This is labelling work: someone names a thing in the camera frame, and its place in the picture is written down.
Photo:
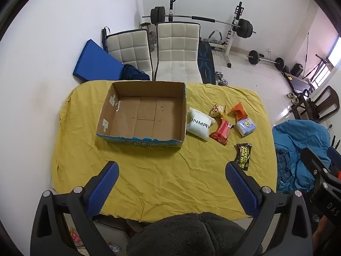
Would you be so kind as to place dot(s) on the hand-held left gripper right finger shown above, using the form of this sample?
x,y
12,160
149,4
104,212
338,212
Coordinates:
x,y
242,189

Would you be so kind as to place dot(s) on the chrome dumbbell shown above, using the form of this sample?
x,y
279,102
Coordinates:
x,y
223,82
219,75

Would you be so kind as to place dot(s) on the red snack packet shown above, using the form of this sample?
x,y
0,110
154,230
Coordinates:
x,y
221,132

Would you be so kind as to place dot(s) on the floor barbell with black plates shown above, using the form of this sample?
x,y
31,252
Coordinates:
x,y
254,57

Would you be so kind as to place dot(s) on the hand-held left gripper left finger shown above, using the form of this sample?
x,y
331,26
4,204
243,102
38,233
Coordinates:
x,y
103,189

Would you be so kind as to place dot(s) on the pair of pale shoes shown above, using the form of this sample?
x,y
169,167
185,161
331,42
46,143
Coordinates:
x,y
293,98

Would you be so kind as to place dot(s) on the black blue weight bench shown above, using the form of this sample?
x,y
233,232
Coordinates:
x,y
206,64

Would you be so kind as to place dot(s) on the window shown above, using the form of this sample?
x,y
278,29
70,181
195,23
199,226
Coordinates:
x,y
335,50

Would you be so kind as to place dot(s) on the person's right forearm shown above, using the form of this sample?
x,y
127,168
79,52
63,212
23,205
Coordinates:
x,y
321,234

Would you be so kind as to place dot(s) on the white padded chair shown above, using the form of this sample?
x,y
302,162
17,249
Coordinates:
x,y
177,50
129,49

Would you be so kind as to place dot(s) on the racked barbell with black plates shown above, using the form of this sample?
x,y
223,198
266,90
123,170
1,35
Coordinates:
x,y
243,28

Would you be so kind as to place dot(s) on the dark blue cloth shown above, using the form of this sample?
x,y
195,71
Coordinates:
x,y
134,73

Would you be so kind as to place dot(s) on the yellow cartoon snack packet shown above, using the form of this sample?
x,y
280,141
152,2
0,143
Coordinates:
x,y
216,111

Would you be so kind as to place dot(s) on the blue blanket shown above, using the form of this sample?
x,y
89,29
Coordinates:
x,y
295,141

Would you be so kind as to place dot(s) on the white soft pouch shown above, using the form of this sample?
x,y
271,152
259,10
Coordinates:
x,y
199,124

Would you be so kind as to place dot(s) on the person's dark fuzzy clothing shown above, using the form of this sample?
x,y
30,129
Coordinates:
x,y
186,234

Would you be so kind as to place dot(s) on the black box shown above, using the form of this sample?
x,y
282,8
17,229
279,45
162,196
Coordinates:
x,y
296,69

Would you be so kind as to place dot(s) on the light blue tissue pack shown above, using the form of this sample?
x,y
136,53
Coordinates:
x,y
246,127

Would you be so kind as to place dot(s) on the blue foam mat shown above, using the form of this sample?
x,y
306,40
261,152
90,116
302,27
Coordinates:
x,y
96,62

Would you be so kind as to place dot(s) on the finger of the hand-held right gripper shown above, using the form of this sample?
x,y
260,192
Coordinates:
x,y
314,162
335,156

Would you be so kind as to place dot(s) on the orange snack packet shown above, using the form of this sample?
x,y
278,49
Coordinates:
x,y
239,112

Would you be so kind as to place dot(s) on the black treadmill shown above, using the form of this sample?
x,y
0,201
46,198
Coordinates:
x,y
301,81

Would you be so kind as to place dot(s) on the dark wooden chair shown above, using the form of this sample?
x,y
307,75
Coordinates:
x,y
329,98

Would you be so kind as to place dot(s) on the white barbell rack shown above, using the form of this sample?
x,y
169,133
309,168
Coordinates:
x,y
231,36

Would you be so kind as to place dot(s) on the yellow tablecloth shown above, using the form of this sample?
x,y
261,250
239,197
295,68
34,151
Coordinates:
x,y
165,176

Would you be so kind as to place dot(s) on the cardboard box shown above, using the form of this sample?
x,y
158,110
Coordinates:
x,y
145,114

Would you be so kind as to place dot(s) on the black yellow wipes packet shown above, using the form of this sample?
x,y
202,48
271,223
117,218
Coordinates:
x,y
244,156

